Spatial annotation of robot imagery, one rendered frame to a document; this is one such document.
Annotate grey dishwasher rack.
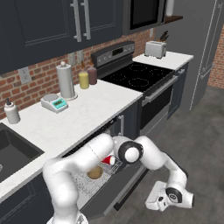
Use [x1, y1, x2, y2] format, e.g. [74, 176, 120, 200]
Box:
[71, 157, 127, 204]

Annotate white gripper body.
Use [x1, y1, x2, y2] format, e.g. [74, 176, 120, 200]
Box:
[144, 180, 170, 213]

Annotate silver lower cabinet handle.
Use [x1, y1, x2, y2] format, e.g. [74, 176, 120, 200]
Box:
[117, 115, 126, 137]

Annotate dark under-sink cabinet door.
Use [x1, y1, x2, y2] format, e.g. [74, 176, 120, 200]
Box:
[0, 172, 55, 224]

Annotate white soap dispenser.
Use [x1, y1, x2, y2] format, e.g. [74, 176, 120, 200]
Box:
[3, 97, 22, 125]

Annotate black stove with hob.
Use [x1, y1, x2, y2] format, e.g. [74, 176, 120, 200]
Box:
[90, 40, 179, 136]

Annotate grey wall outlet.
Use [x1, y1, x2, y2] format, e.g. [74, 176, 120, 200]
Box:
[17, 66, 32, 85]
[67, 52, 77, 67]
[76, 49, 85, 64]

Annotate silver oven door handle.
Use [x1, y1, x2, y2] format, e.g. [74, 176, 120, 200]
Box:
[141, 74, 179, 104]

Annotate narrow dark upper cabinet door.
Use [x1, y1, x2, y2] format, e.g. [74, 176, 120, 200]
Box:
[78, 0, 124, 49]

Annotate black oven door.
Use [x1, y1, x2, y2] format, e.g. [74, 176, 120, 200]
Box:
[139, 76, 179, 131]

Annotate white teal kitchen scale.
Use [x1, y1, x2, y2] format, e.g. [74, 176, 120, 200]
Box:
[39, 93, 70, 114]

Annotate silver toaster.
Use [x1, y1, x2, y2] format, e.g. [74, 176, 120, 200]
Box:
[143, 40, 168, 60]

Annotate white paper roll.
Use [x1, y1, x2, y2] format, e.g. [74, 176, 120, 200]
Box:
[164, 0, 175, 18]

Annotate narrow dark cabinet door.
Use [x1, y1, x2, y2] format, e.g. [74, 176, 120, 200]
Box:
[78, 0, 124, 49]
[111, 100, 142, 142]

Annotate dark grey fridge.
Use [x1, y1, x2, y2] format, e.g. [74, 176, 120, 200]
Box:
[153, 0, 224, 112]

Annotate brown wooden shelf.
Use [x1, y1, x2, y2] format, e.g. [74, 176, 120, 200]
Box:
[163, 15, 185, 25]

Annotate silver cabinet handle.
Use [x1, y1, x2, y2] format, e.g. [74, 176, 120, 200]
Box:
[69, 0, 83, 44]
[117, 115, 126, 137]
[80, 0, 92, 41]

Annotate narrow dark lower cabinet door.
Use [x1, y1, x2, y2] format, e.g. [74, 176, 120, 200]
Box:
[111, 100, 142, 142]

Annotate wide dark upper cabinet door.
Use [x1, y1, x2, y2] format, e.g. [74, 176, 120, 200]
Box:
[0, 0, 83, 75]

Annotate yellow bottle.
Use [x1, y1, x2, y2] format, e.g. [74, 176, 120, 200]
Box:
[77, 60, 91, 90]

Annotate brown bottle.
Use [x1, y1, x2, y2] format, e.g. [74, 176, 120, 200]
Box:
[87, 59, 99, 86]

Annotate black microwave oven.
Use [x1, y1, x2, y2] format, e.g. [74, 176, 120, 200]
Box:
[122, 0, 168, 37]

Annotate grey paper towel holder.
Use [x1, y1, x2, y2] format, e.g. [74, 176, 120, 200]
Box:
[55, 60, 79, 102]

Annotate brown bowl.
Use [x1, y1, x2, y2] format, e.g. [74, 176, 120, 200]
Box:
[87, 165, 105, 180]

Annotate dark lower cabinet run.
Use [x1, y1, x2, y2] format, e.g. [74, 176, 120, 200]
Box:
[167, 62, 190, 120]

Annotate silver upper cabinet handle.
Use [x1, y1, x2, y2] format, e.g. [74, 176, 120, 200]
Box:
[80, 0, 92, 41]
[69, 0, 83, 44]

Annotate knife block with knives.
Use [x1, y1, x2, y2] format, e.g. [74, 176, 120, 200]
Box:
[156, 30, 171, 45]

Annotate black sink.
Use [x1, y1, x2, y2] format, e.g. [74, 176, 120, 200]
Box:
[0, 122, 46, 184]

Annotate red cup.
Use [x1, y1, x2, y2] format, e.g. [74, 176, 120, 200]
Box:
[101, 155, 116, 166]

